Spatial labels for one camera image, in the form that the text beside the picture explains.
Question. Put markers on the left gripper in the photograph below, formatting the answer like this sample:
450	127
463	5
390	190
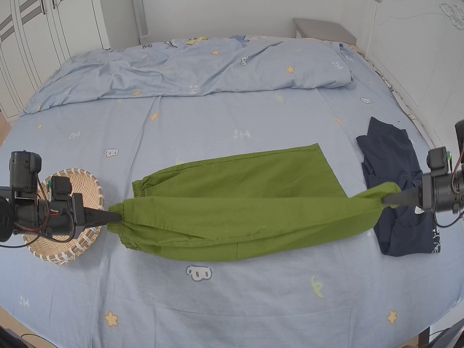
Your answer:
60	228

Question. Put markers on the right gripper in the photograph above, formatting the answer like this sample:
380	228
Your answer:
444	198

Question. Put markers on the green shorts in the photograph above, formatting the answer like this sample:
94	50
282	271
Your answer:
235	201

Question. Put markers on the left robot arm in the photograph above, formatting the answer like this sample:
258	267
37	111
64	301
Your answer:
23	172

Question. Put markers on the round woven basket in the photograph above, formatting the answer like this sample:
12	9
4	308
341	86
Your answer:
87	194

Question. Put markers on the dark blue T-shirt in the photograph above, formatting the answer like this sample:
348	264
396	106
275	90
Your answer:
384	150

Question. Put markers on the white wardrobe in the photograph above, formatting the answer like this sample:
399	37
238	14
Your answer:
29	49

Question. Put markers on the grey bedside table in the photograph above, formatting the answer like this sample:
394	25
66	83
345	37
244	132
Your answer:
322	29

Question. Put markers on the pale blue quilt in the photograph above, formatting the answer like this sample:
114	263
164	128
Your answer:
217	71

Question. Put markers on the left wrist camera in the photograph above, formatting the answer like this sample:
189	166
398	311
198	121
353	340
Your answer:
61	198

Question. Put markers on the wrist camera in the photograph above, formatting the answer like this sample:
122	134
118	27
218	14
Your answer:
437	160
61	198

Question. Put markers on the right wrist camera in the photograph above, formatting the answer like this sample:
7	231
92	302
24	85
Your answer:
437	160

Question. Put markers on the white wall pipe cover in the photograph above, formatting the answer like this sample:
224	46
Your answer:
139	13

